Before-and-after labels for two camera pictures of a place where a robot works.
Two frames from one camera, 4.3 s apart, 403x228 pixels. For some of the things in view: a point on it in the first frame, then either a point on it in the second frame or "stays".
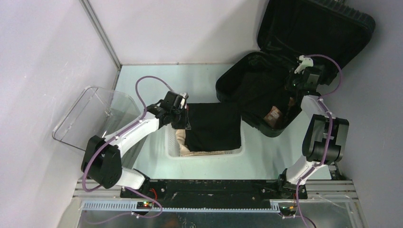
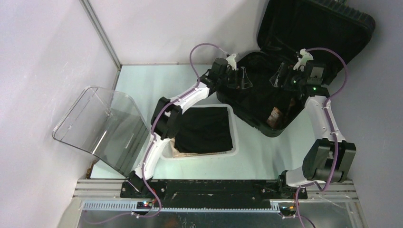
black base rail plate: x=212 y=194 stays
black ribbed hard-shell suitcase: x=259 y=87 stays
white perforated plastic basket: x=160 y=151 → x=205 y=132
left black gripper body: x=178 y=119 → x=230 y=79
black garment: x=215 y=127 stays
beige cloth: x=184 y=150 → x=177 y=154
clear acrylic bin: x=98 y=111 stays
